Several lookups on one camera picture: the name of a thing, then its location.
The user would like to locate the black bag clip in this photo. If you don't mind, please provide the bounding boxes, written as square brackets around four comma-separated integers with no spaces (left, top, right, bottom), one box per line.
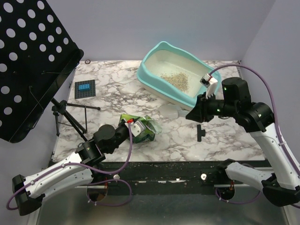
[197,124,206,142]

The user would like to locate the clear plastic scoop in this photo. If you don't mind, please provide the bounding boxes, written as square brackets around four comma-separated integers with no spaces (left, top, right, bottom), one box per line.
[158,105,189,119]

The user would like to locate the teal white litter box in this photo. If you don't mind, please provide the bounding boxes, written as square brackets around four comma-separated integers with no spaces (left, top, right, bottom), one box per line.
[136,41,213,111]

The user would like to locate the green litter bag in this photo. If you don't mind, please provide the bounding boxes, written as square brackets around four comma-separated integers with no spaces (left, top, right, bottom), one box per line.
[119,114,162,143]

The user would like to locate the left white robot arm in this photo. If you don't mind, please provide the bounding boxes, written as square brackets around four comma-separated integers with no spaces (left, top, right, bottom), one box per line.
[6,120,133,216]

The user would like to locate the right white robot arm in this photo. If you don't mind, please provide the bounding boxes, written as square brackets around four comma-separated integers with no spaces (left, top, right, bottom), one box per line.
[186,77,300,207]

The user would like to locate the beige litter pellets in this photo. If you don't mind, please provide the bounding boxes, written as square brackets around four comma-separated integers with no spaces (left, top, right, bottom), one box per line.
[161,73,189,92]

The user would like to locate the black stand tripod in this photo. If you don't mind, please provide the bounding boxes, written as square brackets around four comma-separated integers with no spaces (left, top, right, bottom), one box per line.
[51,98,101,142]

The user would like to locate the dark grey lego baseplate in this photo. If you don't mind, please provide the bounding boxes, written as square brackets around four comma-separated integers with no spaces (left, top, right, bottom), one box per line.
[75,80,96,99]

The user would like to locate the blue lego brick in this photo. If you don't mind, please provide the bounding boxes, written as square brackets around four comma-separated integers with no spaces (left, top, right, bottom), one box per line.
[78,83,90,91]

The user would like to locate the black perforated music stand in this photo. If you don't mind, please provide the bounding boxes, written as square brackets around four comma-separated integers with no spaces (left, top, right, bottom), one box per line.
[0,0,83,143]

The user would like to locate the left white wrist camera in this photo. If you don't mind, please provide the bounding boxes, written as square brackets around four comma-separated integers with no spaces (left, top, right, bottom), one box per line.
[127,119,146,137]

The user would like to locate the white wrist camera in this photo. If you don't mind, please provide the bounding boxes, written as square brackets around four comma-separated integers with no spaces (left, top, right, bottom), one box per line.
[200,74,218,99]
[127,119,146,137]

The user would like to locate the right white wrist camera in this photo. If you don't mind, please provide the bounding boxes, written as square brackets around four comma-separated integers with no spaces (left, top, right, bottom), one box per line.
[200,74,218,99]

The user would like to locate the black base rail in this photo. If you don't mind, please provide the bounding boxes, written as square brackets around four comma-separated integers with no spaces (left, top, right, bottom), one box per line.
[91,161,231,196]

